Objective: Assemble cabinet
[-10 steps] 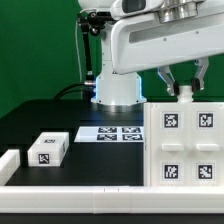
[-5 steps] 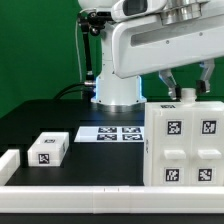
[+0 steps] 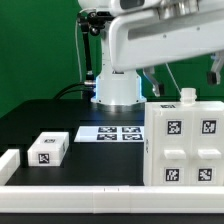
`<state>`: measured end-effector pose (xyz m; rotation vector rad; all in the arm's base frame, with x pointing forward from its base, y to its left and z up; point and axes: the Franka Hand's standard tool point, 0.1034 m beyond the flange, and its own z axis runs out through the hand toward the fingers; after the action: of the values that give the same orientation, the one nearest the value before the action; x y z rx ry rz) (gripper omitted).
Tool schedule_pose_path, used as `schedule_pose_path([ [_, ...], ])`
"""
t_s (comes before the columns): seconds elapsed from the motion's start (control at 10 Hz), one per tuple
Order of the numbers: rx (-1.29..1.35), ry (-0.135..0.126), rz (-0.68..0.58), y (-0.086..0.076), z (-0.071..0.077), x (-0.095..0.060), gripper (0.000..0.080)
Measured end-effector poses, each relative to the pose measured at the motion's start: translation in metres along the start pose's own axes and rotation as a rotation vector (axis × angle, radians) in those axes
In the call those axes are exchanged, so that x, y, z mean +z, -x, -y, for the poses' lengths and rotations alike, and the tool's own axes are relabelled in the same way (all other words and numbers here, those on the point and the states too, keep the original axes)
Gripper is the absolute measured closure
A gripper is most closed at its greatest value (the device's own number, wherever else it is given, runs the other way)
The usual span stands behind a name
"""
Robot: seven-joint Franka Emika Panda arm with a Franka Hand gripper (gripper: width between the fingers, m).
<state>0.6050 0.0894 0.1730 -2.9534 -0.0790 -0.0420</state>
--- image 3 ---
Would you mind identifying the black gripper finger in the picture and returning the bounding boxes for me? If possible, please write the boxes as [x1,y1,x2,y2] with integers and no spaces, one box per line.
[207,50,224,85]

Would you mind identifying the white cabinet top block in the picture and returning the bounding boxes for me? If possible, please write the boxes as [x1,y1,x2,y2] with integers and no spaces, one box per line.
[27,132,69,166]

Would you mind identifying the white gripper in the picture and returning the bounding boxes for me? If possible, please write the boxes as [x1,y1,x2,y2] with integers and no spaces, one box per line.
[109,0,224,97]

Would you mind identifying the white U-shaped fence frame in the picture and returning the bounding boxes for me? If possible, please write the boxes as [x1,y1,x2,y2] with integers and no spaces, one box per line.
[0,149,224,214]

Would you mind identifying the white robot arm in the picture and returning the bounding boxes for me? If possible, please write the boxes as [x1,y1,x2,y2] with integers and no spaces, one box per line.
[78,0,224,109]

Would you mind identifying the white marker base plate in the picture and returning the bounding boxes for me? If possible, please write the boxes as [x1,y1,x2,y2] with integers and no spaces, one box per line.
[74,126,144,143]

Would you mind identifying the white cabinet door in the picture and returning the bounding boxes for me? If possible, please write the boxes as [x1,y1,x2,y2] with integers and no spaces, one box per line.
[191,111,224,186]
[153,112,192,186]

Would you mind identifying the black cable bundle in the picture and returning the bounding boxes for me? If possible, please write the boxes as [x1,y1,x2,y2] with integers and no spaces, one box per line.
[53,82,98,101]

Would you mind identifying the white cabinet body box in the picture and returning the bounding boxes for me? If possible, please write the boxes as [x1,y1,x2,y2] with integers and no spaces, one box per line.
[143,88,224,186]

